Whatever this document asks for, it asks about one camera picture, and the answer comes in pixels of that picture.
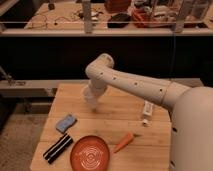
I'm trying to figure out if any grey metal post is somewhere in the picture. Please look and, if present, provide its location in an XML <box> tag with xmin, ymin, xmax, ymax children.
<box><xmin>82</xmin><ymin>0</ymin><xmax>93</xmax><ymax>34</ymax></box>

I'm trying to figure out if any black bowl on bench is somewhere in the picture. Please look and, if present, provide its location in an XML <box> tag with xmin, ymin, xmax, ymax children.
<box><xmin>107</xmin><ymin>13</ymin><xmax>131</xmax><ymax>28</ymax></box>

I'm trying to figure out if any orange ribbed plate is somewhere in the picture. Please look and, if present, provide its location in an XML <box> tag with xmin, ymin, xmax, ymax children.
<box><xmin>70</xmin><ymin>135</ymin><xmax>110</xmax><ymax>171</ymax></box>

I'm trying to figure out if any translucent white cup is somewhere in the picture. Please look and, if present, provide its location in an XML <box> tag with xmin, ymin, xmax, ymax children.
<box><xmin>87</xmin><ymin>99</ymin><xmax>99</xmax><ymax>111</ymax></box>

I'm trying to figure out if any blue sponge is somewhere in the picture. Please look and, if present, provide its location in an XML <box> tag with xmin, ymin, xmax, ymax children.
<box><xmin>56</xmin><ymin>114</ymin><xmax>77</xmax><ymax>133</ymax></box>

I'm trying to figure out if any white tube with cap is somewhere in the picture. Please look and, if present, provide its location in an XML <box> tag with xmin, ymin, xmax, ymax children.
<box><xmin>142</xmin><ymin>101</ymin><xmax>153</xmax><ymax>126</ymax></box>

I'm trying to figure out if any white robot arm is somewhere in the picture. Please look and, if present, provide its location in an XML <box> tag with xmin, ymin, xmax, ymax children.
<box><xmin>84</xmin><ymin>53</ymin><xmax>213</xmax><ymax>171</ymax></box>

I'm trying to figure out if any orange toy carrot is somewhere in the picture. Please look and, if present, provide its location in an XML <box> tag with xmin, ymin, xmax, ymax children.
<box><xmin>113</xmin><ymin>133</ymin><xmax>134</xmax><ymax>153</ymax></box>

